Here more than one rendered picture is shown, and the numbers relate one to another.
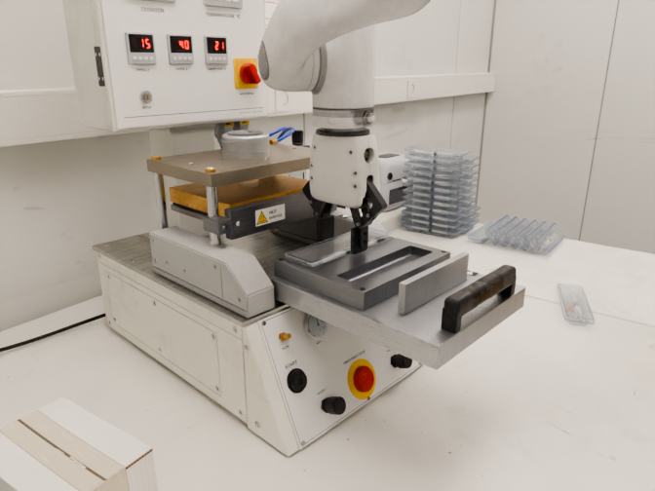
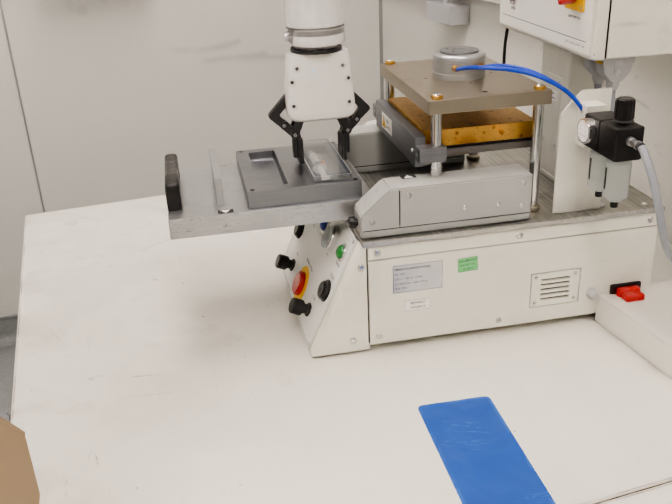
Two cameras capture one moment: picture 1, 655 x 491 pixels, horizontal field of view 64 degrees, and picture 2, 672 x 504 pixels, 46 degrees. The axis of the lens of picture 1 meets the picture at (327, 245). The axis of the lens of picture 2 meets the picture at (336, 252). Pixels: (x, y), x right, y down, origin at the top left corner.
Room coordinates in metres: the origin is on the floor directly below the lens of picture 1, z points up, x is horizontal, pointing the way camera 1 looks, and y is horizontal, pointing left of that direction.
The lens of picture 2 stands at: (1.44, -0.95, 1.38)
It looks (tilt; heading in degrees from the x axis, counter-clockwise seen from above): 25 degrees down; 126
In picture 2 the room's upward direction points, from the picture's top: 3 degrees counter-clockwise
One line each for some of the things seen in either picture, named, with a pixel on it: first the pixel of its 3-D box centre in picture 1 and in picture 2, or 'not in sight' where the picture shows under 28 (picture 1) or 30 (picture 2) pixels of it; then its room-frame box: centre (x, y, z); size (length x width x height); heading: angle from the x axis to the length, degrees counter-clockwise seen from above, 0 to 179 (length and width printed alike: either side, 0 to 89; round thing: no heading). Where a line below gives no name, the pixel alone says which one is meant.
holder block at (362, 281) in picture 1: (364, 263); (295, 172); (0.71, -0.05, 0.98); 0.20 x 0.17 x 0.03; 137
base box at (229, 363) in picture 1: (263, 301); (453, 244); (0.90, 0.12, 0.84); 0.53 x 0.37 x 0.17; 47
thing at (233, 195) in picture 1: (251, 180); (459, 104); (0.89, 0.13, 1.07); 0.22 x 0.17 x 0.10; 137
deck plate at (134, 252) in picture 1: (240, 252); (475, 186); (0.91, 0.16, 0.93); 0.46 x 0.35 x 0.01; 47
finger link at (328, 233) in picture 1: (320, 219); (349, 135); (0.77, 0.01, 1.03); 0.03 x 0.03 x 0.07; 47
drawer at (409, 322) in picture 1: (390, 280); (265, 182); (0.68, -0.09, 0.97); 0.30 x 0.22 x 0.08; 47
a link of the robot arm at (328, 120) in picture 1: (344, 119); (314, 35); (0.74, -0.02, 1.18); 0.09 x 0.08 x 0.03; 47
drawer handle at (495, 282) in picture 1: (481, 295); (172, 180); (0.58, -0.19, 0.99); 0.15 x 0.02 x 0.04; 137
